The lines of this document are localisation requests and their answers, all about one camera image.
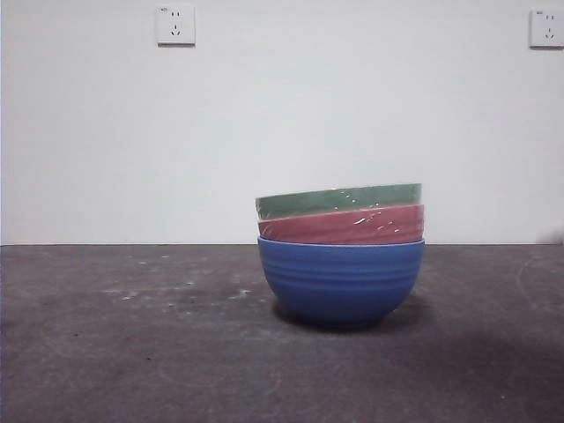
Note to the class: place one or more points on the green ribbed bowl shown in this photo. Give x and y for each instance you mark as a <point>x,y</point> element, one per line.
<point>317,202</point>

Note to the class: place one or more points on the red ribbed bowl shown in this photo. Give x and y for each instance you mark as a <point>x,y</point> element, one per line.
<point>326,229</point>

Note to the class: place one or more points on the blue ribbed bowl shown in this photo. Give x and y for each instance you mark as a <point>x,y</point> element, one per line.
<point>339,282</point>

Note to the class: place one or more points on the white wall socket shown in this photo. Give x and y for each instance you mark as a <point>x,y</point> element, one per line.
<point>175,25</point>
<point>548,28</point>

